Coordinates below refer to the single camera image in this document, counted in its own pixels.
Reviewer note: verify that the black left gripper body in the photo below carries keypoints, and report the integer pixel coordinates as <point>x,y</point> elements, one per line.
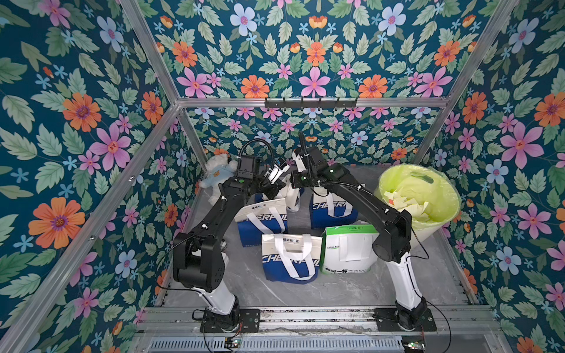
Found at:
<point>269,191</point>

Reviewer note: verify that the blue white tote bag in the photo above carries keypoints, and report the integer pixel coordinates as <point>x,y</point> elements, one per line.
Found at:
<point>290,258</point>
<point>288,199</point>

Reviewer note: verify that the white bag green top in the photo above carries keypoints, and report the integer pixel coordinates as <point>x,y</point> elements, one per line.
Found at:
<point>348,249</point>

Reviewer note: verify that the white trash bin green liner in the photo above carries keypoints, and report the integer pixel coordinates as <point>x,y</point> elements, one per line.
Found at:
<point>427,194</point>

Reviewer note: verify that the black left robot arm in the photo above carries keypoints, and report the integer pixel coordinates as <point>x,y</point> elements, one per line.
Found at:
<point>198,263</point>

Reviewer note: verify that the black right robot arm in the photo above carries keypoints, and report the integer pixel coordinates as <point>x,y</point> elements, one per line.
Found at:
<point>394,228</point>

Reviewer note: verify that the middle left blue white bag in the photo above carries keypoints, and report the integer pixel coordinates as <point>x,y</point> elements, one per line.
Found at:
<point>263,218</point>

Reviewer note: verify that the middle right blue white bag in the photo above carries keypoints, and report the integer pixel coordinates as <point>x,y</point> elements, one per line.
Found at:
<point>329,210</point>

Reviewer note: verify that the white teddy bear blue shirt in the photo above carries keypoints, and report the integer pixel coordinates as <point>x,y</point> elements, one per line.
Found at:
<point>219,169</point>

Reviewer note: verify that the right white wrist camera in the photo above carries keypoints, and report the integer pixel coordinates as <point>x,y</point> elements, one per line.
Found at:
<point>299,162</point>

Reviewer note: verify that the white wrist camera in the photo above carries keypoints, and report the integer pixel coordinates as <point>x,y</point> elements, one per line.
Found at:
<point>299,162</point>
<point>276,172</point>

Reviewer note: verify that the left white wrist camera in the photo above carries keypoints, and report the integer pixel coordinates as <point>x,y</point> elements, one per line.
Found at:
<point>276,172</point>

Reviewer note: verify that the black wall hook rail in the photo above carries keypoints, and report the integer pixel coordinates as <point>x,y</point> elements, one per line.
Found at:
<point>301,103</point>

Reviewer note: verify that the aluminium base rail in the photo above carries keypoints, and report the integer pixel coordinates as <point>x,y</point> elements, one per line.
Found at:
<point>446,328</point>

